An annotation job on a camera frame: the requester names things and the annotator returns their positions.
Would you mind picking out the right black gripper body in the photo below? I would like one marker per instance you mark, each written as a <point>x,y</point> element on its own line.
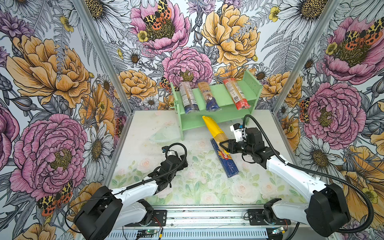
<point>244,148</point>

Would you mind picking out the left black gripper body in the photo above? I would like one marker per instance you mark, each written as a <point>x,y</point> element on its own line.
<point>180,164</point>

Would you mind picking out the yellow Pastatime spaghetti bag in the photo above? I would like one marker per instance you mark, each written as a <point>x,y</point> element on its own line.
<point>216,132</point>

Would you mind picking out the blue Barilla spaghetti box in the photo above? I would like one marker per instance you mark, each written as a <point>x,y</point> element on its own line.
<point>226,160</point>

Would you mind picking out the red white label spaghetti bag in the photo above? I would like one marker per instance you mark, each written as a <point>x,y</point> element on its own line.
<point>236,94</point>

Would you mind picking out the yellow blue spaghetti bag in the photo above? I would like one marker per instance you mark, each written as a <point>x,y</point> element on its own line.
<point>211,103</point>

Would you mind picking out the clear grey label spaghetti bag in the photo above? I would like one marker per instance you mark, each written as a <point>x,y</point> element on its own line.
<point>189,102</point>

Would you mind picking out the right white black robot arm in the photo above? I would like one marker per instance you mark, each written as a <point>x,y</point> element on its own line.
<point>325,211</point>

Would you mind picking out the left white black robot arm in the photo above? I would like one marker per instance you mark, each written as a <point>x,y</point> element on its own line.
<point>109,209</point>

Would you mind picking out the green wooden two-tier shelf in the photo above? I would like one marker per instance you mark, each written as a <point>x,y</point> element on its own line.
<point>251,88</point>

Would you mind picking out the small green circuit board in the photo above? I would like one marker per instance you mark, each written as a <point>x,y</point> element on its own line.
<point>146,234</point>

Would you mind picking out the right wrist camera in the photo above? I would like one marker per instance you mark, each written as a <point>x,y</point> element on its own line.
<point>239,132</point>

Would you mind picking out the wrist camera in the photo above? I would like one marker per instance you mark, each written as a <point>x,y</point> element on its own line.
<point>239,132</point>
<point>166,150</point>

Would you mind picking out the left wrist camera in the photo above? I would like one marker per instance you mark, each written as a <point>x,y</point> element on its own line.
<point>166,150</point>

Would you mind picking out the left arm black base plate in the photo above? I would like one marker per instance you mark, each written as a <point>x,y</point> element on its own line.
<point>154,218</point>

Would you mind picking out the aluminium front rail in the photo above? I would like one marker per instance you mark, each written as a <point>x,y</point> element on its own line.
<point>215,223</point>

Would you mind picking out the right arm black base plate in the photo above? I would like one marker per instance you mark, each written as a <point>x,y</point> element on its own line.
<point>260,217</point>

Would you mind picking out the right aluminium corner post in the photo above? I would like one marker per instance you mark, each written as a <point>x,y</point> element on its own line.
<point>322,24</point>

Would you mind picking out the aluminium corner post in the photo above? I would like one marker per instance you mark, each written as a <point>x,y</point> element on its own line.
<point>95,38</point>
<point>322,24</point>

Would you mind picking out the left aluminium corner post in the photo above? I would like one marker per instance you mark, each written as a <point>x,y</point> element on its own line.
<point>95,38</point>

